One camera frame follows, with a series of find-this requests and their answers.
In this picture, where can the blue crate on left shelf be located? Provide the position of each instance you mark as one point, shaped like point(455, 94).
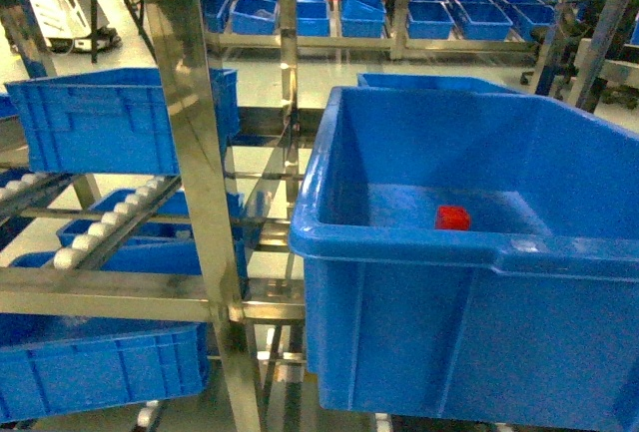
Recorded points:
point(107, 122)

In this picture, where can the blue crate lower left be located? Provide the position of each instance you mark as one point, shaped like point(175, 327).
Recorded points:
point(56, 365)

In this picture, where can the steel shelf upright post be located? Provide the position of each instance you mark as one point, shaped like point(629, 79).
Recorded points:
point(178, 37)

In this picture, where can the white roller conveyor track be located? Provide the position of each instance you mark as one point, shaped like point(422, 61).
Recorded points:
point(115, 228)

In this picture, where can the large blue plastic bin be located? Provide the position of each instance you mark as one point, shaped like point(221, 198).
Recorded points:
point(530, 317)

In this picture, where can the red magnetic block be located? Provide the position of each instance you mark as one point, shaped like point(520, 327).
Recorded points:
point(452, 218)

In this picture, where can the white machine in background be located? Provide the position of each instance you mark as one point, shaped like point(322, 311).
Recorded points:
point(68, 26)

